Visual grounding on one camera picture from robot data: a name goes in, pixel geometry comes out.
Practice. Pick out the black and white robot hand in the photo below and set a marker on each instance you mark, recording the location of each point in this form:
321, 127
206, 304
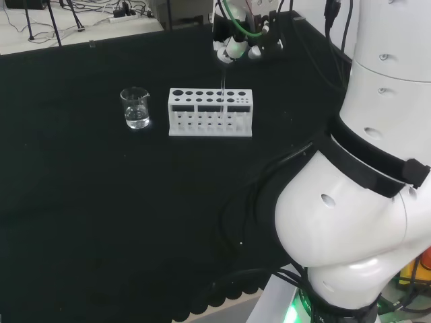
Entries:
235, 48

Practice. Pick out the clear glass rod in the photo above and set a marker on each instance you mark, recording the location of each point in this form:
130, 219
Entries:
223, 80

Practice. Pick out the white test tube rack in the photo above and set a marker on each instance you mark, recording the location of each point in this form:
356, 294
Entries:
183, 133

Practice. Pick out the grey tape piece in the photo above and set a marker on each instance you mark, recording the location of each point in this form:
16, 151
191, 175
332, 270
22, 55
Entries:
298, 18

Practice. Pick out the black plug-in adapter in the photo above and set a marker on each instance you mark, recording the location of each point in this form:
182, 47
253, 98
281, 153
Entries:
118, 13

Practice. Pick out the white power strip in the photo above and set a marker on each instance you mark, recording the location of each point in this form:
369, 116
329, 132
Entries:
116, 20

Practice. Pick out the clear glass beaker with water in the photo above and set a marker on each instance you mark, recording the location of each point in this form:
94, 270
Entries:
136, 121

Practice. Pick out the black tripod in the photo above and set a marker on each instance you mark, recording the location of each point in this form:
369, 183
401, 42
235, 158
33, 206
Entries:
56, 27

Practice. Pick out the black bench cloth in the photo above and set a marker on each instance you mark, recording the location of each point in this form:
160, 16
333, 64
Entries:
101, 202

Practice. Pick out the black box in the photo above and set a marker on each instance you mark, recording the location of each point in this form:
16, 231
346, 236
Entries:
27, 4

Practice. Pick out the yellow stop button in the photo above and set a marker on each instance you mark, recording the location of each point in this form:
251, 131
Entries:
415, 269

